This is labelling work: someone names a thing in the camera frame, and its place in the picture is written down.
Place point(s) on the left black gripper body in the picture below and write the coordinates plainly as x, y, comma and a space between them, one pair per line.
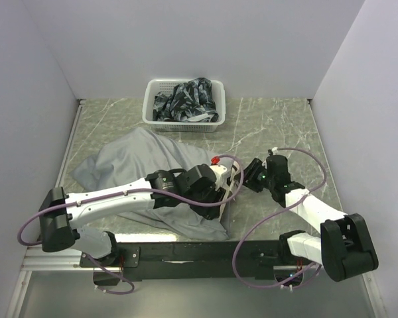
209, 195

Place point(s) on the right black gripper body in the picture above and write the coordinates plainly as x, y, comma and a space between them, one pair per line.
271, 180

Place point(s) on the grey pillowcase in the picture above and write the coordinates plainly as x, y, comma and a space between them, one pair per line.
137, 154

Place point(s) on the cream bear-print pillow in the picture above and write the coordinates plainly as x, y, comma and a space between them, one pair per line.
232, 182

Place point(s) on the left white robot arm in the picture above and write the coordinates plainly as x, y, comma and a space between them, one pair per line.
65, 222

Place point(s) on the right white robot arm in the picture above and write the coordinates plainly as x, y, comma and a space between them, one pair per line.
344, 247

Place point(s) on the black base beam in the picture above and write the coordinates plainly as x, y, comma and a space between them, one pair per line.
188, 260

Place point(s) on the white plastic basket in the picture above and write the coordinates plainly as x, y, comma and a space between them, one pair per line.
166, 86

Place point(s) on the dark patterned cloth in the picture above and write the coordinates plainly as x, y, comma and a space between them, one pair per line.
189, 102

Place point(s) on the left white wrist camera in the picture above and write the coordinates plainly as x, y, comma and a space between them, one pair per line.
220, 171

